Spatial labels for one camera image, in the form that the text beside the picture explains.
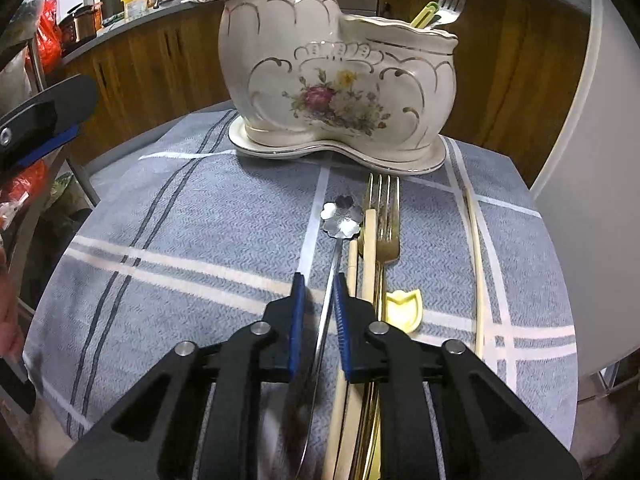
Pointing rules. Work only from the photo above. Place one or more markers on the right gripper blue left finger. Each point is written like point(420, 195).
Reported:
point(297, 297)

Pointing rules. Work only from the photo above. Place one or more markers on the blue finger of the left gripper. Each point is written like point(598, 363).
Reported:
point(49, 146)

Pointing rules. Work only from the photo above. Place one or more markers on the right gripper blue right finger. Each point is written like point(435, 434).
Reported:
point(341, 300)

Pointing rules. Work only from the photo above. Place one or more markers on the silver flower spoon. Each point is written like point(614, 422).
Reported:
point(341, 220)

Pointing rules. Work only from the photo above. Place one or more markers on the yellow green plastic utensil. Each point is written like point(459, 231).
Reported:
point(427, 16)

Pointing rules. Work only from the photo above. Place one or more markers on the person left hand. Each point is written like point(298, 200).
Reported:
point(11, 336)

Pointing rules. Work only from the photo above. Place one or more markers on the red plastic bag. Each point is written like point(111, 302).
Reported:
point(49, 37)

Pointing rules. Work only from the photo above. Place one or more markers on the grey striped table cloth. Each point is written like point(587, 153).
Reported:
point(193, 240)

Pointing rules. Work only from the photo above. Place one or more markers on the cream ceramic utensil holder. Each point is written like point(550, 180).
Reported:
point(306, 77)

